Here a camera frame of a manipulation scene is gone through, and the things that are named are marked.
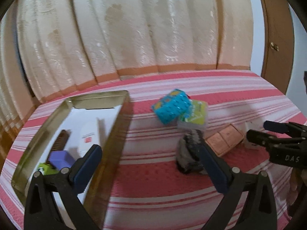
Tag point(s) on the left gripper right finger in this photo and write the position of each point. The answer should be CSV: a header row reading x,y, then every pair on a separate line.
x,y
259,210

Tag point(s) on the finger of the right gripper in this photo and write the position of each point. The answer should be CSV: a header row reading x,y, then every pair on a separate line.
x,y
266,137
288,128

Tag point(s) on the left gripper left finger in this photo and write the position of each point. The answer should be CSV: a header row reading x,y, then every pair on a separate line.
x,y
41,210

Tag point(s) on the white USB charger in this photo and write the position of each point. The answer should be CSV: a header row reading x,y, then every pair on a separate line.
x,y
251,130

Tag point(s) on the copper metal card case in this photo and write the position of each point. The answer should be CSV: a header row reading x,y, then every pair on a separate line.
x,y
225,140

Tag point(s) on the green soccer ball brick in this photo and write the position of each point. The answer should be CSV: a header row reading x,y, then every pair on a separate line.
x,y
46,169

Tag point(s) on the purple cube block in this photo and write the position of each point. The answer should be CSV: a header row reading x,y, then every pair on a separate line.
x,y
61,159

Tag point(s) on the floss pick plastic box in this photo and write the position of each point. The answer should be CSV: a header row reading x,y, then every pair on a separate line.
x,y
196,117

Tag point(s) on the brown comb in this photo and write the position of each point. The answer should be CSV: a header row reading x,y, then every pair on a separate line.
x,y
59,143

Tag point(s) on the blue toy brick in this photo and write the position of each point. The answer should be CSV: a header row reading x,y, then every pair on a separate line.
x,y
171,106

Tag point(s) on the white cardboard box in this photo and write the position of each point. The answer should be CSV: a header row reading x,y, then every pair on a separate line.
x,y
89,135

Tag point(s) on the person's right hand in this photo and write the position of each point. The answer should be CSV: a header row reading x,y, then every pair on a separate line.
x,y
296,179

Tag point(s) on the brown wooden door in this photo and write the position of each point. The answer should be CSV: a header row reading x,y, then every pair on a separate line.
x,y
279,29

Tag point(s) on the brass door knob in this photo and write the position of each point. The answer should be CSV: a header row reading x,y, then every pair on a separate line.
x,y
274,46

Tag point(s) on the gold rectangular tin box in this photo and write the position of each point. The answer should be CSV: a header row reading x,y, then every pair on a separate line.
x,y
113,110

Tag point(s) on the pink striped table cloth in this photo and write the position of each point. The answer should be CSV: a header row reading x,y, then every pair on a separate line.
x,y
160,183

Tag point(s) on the cream floral curtain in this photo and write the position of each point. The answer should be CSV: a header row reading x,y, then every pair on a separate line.
x,y
50,48

